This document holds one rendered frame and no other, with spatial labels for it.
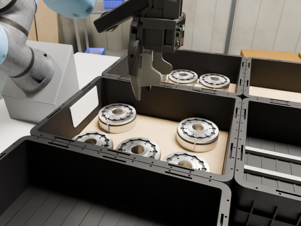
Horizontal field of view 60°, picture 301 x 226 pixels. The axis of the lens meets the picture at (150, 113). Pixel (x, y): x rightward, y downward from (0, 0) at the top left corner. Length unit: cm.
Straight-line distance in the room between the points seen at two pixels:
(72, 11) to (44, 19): 296
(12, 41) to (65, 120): 31
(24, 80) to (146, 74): 54
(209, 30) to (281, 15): 72
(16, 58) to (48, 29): 251
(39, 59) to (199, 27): 243
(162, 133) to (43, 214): 33
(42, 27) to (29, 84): 249
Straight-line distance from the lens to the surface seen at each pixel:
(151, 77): 47
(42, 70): 93
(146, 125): 71
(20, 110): 105
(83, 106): 70
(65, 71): 96
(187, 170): 45
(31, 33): 357
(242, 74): 81
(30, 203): 58
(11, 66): 87
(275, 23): 313
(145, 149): 58
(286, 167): 67
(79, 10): 42
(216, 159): 63
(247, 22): 311
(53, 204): 56
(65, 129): 65
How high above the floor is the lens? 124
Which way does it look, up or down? 32 degrees down
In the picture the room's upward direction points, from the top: straight up
